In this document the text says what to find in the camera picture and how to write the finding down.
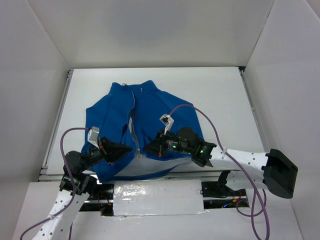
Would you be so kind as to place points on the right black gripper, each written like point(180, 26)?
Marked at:
point(161, 144)

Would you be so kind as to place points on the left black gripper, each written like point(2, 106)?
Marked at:
point(103, 149)

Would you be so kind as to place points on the blue zip-up jacket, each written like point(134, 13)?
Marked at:
point(130, 115)

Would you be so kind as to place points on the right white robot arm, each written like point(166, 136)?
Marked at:
point(242, 170)

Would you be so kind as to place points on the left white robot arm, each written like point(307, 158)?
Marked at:
point(76, 187)

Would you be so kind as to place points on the white foil-covered panel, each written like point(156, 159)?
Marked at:
point(158, 198)

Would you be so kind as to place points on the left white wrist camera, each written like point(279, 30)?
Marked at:
point(92, 136)

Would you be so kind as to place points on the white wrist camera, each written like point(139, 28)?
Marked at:
point(168, 122)
point(92, 136)

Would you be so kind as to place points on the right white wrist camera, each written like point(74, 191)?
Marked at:
point(168, 122)

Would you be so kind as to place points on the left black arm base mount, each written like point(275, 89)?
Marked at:
point(101, 201)

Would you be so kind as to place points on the aluminium table frame rail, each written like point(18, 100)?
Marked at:
point(217, 95)

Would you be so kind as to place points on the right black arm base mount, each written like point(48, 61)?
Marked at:
point(218, 189)

